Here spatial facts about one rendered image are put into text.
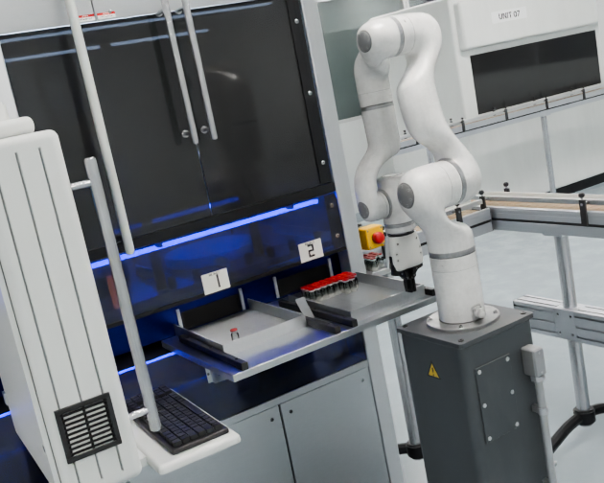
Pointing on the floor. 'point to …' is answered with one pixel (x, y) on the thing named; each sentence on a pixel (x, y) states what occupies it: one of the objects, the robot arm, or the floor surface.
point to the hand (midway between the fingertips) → (409, 285)
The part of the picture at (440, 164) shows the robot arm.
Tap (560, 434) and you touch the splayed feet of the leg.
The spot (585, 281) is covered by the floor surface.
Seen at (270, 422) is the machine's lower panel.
